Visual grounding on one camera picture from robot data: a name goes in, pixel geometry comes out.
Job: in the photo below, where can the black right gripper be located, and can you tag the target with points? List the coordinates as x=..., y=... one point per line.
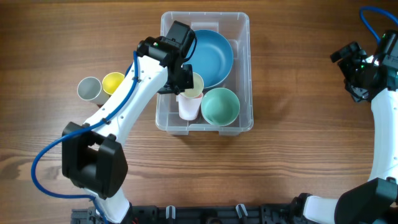
x=358, y=93

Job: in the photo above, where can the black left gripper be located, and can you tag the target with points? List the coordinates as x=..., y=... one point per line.
x=188, y=81

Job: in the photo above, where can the light green cup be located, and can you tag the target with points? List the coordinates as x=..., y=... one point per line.
x=198, y=86

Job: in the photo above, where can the pink cup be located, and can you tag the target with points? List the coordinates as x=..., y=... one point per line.
x=188, y=108

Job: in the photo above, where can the dark blue bowl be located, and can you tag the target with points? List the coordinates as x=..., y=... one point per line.
x=212, y=58

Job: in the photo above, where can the small mint green bowl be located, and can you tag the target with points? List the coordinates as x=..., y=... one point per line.
x=220, y=107

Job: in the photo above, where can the yellow cup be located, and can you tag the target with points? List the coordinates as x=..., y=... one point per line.
x=112, y=81

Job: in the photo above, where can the clear plastic storage container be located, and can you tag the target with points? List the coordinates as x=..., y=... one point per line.
x=235, y=27

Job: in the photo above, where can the grey cup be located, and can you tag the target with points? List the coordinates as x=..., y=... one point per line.
x=90, y=89

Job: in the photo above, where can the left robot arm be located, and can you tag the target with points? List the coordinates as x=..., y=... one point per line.
x=92, y=153

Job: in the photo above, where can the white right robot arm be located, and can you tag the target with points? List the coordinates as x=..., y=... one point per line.
x=376, y=200

